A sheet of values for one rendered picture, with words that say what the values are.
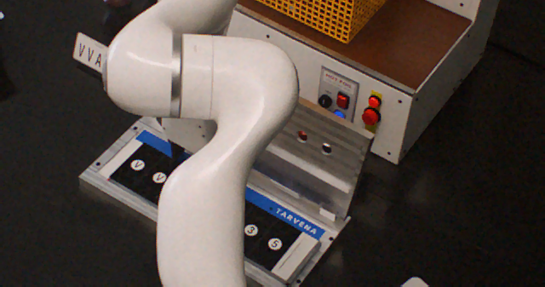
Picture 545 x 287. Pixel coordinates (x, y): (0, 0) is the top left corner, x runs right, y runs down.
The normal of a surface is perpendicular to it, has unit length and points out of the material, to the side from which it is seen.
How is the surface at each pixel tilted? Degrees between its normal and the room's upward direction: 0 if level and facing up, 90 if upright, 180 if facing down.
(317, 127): 74
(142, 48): 12
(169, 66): 29
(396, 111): 90
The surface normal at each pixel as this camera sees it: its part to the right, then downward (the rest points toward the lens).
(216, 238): 0.42, -0.16
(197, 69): 0.12, -0.10
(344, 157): -0.51, 0.40
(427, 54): 0.05, -0.65
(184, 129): -0.55, 0.62
